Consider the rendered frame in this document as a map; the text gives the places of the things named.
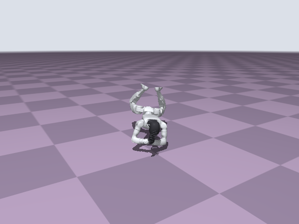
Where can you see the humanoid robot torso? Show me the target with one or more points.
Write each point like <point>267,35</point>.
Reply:
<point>148,113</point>

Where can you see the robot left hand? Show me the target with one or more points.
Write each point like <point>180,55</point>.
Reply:
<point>152,140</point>

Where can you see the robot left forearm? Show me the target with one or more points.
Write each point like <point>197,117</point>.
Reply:
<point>159,142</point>

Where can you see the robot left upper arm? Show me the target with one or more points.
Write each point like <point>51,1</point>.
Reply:
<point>164,130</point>

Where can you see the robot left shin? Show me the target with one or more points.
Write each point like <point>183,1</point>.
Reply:
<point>161,99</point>

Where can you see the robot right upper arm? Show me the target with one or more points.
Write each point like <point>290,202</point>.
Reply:
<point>138,126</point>

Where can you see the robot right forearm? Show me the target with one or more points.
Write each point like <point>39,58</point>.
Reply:
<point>140,141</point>

